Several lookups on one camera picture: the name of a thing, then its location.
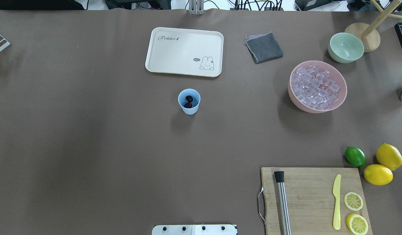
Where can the dark cherries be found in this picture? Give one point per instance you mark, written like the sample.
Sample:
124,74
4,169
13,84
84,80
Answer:
189,102

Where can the yellow plastic knife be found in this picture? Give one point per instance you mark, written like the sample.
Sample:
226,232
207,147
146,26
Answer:
336,222

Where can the wooden cutting board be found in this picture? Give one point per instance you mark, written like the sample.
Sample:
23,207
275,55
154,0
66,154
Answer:
310,201

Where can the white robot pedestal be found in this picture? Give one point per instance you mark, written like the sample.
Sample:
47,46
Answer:
201,229

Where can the steel muddler black tip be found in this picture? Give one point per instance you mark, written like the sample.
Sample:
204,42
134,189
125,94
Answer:
284,213

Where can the mint green bowl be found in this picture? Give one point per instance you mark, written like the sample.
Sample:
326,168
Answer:
345,48

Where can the blue plastic cup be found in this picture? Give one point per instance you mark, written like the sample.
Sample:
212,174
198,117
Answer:
196,102

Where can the wooden cup tree stand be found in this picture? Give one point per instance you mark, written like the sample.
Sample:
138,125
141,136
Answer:
368,34

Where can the yellow lemon front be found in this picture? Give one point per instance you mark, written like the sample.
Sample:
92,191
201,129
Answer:
378,174

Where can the pink bowl of ice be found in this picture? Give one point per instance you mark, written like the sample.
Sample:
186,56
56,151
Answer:
316,87

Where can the grey folded cloth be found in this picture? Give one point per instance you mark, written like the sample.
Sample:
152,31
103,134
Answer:
264,47

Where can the yellow lemon near lime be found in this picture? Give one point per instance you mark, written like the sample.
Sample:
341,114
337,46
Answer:
389,156

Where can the green lime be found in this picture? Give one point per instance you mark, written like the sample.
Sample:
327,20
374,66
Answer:
355,156

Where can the cream rabbit tray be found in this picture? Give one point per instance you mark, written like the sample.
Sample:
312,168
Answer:
185,51

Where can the lemon half slice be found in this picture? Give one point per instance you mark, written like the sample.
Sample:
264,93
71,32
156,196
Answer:
353,201
357,224

